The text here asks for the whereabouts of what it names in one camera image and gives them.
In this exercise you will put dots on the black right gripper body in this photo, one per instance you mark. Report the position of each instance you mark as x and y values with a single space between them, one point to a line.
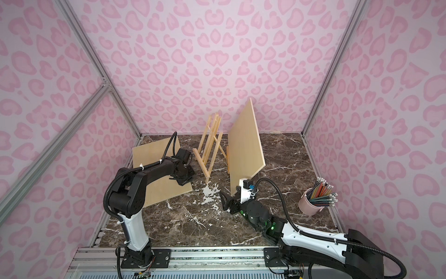
233 204

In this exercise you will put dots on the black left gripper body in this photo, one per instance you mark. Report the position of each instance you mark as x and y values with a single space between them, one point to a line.
184 172

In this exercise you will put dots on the light plywood board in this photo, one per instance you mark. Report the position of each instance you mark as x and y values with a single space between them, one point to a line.
159 188

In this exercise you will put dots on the small wooden easel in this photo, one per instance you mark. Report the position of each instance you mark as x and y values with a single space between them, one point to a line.
209 146

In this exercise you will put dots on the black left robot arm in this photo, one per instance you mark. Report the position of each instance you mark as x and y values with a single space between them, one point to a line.
125 198

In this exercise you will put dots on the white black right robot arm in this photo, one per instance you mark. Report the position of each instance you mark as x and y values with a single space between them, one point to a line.
352 253

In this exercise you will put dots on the pink pencil cup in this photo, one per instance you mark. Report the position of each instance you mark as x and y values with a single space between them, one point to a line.
306 207

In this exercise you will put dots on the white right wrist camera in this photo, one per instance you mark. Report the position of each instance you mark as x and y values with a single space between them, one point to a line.
247 190

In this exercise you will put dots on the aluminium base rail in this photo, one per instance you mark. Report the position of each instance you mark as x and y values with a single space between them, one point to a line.
208 262

